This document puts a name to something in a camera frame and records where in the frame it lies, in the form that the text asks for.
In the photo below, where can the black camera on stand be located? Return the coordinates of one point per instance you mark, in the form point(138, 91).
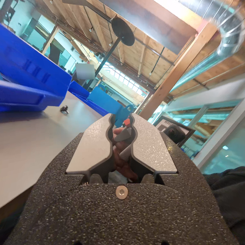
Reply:
point(160, 124)

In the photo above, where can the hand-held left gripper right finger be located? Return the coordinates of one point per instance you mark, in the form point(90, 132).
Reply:
point(151, 151)

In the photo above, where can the large blue storage bin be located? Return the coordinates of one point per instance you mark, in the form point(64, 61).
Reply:
point(28, 57)

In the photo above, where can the small red block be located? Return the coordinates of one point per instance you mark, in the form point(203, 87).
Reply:
point(126, 122)

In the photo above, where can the person's dark grey sweater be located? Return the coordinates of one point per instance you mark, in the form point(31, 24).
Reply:
point(229, 201)

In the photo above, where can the black standing panel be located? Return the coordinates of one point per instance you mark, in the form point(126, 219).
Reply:
point(54, 53)

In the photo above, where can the silver ventilation duct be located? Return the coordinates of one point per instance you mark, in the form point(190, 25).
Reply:
point(227, 38)

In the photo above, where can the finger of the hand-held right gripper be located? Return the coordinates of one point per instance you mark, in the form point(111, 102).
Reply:
point(123, 135)
point(126, 153)

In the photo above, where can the light blue plastic part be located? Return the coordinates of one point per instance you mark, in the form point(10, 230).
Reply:
point(120, 116)

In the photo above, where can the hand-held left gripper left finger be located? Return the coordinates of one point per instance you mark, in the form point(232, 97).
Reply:
point(91, 149)

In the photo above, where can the wooden post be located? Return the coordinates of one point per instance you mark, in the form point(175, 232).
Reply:
point(172, 76)

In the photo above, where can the small black screw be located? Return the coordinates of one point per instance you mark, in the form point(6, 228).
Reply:
point(64, 109)

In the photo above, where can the light stand with black head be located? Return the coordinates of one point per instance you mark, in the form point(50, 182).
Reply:
point(122, 30)

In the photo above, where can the person's right hand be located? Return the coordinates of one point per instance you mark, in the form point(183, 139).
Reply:
point(124, 168)

